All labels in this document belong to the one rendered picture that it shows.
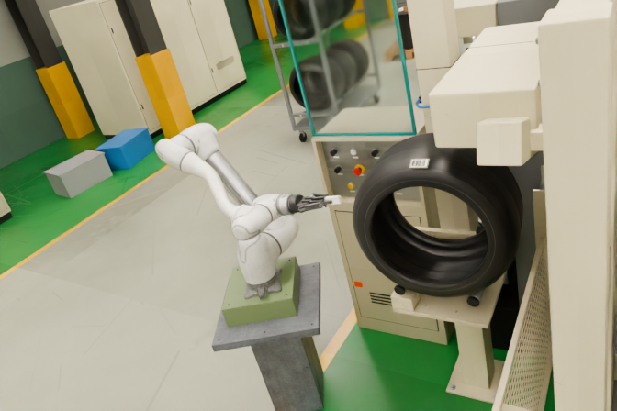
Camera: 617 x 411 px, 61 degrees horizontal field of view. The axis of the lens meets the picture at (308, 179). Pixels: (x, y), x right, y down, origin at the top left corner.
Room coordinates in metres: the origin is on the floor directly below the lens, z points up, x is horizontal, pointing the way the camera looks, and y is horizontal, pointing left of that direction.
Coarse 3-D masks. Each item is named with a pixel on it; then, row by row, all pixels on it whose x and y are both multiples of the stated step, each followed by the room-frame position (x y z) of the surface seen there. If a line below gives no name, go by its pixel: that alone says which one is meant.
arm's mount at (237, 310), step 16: (240, 272) 2.24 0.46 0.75; (288, 272) 2.13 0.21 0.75; (240, 288) 2.10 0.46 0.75; (288, 288) 2.00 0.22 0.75; (224, 304) 2.01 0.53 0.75; (240, 304) 1.98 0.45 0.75; (256, 304) 1.95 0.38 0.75; (272, 304) 1.94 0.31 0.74; (288, 304) 1.93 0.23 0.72; (240, 320) 1.96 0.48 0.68; (256, 320) 1.95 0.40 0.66
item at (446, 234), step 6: (420, 228) 1.91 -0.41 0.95; (426, 228) 1.89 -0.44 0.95; (432, 228) 1.88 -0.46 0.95; (438, 228) 1.87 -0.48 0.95; (432, 234) 1.87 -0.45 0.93; (438, 234) 1.85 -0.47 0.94; (444, 234) 1.84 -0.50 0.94; (450, 234) 1.82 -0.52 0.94; (456, 234) 1.80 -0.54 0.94; (462, 234) 1.79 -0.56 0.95; (468, 234) 1.78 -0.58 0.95; (474, 234) 1.77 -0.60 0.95
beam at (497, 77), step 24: (528, 24) 1.60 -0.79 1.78; (480, 48) 1.48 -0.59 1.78; (504, 48) 1.42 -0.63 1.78; (528, 48) 1.37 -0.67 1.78; (456, 72) 1.32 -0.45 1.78; (480, 72) 1.27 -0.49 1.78; (504, 72) 1.22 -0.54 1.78; (528, 72) 1.18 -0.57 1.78; (432, 96) 1.21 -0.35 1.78; (456, 96) 1.17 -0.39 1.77; (480, 96) 1.14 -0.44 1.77; (504, 96) 1.11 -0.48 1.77; (528, 96) 1.08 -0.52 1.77; (432, 120) 1.21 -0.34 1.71; (456, 120) 1.18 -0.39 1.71; (480, 120) 1.14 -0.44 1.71; (456, 144) 1.18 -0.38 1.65
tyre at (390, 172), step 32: (384, 160) 1.64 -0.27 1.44; (448, 160) 1.49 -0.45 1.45; (384, 192) 1.55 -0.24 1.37; (448, 192) 1.44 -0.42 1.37; (480, 192) 1.40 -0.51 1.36; (512, 192) 1.47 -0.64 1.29; (384, 224) 1.81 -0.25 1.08; (512, 224) 1.38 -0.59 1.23; (384, 256) 1.58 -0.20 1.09; (416, 256) 1.74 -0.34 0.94; (448, 256) 1.70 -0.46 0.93; (480, 256) 1.62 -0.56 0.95; (512, 256) 1.38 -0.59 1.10; (416, 288) 1.51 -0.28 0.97; (448, 288) 1.45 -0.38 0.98; (480, 288) 1.42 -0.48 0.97
